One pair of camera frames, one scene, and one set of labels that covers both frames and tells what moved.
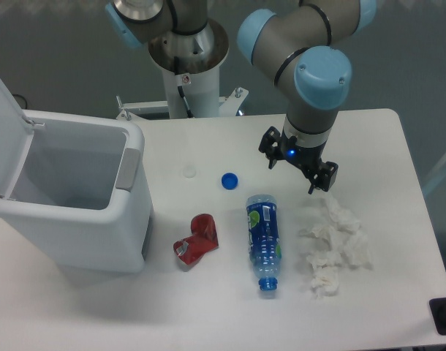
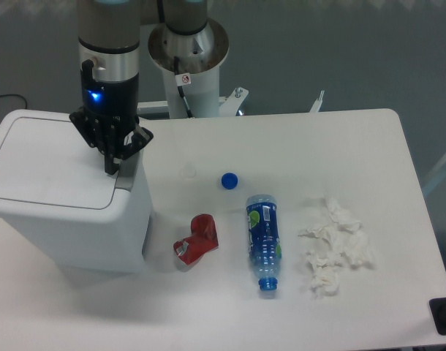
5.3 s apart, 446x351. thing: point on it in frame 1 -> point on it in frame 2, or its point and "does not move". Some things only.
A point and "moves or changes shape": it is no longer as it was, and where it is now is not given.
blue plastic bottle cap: x=229 y=180 does not move
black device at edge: x=444 y=311 does not move
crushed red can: x=204 y=237 does not move
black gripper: x=276 y=146 -> x=114 y=103
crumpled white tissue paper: x=342 y=243 does not move
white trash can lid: x=10 y=134 moves or changes shape
